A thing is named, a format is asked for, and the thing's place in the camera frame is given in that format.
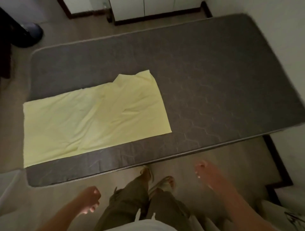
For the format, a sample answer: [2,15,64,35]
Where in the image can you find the person's right hand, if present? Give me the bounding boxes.
[194,160,227,191]

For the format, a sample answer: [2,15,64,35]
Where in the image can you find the person's left hand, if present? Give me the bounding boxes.
[75,186,102,215]

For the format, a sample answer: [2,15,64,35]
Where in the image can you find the pale yellow bed sheet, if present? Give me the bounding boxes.
[23,69,173,169]

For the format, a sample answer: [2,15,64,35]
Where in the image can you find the person's right forearm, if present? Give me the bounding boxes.
[212,183,278,231]

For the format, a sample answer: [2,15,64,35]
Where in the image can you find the person's left forearm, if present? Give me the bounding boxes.
[36,202,89,231]

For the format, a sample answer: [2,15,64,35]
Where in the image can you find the dark grey mattress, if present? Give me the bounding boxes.
[25,13,305,188]

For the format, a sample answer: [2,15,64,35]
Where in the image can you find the olive green shorts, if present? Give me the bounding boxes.
[93,175,191,231]

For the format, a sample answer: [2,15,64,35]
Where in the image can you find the beige right slipper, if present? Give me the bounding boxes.
[149,175,176,193]

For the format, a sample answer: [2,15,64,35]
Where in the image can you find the beige slipper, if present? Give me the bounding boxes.
[139,165,155,184]
[149,175,176,193]

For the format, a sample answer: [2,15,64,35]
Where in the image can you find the white shirt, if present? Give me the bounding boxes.
[105,219,179,231]

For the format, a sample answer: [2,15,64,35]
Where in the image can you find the beige left slipper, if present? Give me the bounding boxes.
[139,165,155,184]

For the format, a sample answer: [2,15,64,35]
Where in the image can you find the white printed curtain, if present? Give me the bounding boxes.
[190,199,305,231]

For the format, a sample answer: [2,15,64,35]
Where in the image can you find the dark wooden door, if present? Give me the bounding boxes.
[0,39,12,79]

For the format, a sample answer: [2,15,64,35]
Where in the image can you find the white wardrobe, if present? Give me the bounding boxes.
[109,0,203,26]

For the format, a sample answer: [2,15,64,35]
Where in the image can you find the white door brown frame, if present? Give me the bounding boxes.
[57,0,112,19]

